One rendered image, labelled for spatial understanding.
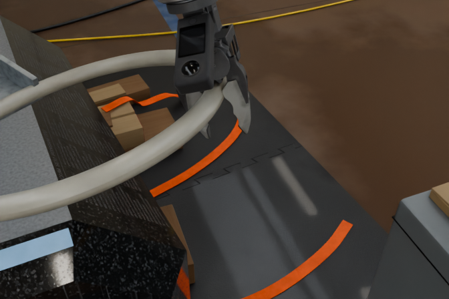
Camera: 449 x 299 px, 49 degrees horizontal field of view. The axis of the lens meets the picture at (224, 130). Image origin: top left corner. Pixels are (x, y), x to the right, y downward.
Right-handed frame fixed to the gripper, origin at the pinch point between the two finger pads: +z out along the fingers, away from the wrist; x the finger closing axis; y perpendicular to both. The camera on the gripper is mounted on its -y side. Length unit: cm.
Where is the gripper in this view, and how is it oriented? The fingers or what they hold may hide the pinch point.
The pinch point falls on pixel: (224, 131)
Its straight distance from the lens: 73.4
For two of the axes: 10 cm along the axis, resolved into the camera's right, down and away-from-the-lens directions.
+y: 1.8, -5.0, 8.5
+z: 2.5, 8.6, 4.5
